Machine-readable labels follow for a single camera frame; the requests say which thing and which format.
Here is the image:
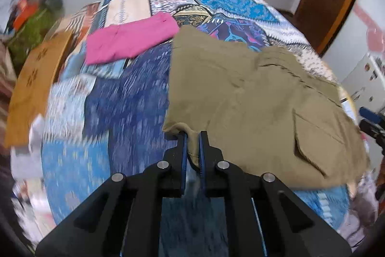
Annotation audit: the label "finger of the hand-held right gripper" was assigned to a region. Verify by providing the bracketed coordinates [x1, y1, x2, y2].
[359, 106, 385, 125]
[359, 119, 385, 149]

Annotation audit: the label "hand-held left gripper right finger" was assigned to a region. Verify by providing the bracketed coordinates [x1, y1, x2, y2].
[199, 131, 352, 257]

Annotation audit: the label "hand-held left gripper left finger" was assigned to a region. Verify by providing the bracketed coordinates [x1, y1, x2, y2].
[35, 132, 188, 257]

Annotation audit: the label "khaki pants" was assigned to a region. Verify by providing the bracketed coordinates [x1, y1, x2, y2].
[162, 25, 370, 189]

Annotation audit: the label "person's right forearm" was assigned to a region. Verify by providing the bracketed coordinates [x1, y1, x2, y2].
[373, 161, 385, 185]

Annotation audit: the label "blue patchwork blanket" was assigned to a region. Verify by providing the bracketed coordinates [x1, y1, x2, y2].
[40, 0, 351, 257]

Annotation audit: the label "pink folded garment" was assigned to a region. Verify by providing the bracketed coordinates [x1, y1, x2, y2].
[85, 12, 180, 66]

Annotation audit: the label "striped cloth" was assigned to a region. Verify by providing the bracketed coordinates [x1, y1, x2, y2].
[71, 2, 101, 45]

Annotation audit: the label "wooden lap tray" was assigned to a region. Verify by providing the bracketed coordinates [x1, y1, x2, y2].
[4, 31, 74, 147]

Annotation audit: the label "green patterned bag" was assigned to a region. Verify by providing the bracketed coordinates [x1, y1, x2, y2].
[6, 8, 61, 71]

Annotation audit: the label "orange box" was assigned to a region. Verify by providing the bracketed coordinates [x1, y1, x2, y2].
[13, 0, 41, 30]

